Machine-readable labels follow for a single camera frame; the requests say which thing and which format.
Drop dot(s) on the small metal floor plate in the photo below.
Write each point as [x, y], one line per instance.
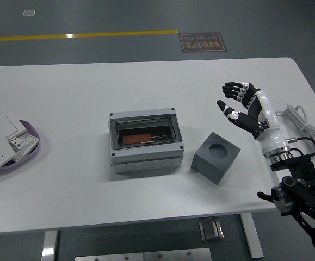
[28, 12]

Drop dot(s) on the white wall switch plate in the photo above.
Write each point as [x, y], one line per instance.
[7, 126]

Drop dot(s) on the yellow floor tape line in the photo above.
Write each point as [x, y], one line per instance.
[92, 34]

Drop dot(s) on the grey metal box under table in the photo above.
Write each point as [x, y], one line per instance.
[210, 231]

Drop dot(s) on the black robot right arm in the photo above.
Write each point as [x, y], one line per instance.
[304, 190]

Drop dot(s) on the grey cube with round hole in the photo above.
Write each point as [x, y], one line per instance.
[214, 168]

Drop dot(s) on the purple plastic tray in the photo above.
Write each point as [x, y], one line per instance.
[24, 160]

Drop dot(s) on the white and black robot right hand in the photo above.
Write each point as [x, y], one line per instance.
[268, 119]

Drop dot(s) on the small white socket module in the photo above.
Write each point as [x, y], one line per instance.
[15, 142]

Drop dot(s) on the grey plastic junction box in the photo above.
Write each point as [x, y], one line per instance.
[146, 160]

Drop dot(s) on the transparent hinged box lid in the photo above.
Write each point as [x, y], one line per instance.
[146, 126]

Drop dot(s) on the orange cylinder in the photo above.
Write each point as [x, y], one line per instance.
[131, 139]

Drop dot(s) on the brown floor sign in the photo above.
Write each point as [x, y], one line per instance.
[203, 42]

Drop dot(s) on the grey metal base plate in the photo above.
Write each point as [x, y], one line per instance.
[143, 256]

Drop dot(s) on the white table leg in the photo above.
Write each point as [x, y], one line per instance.
[253, 239]
[49, 246]

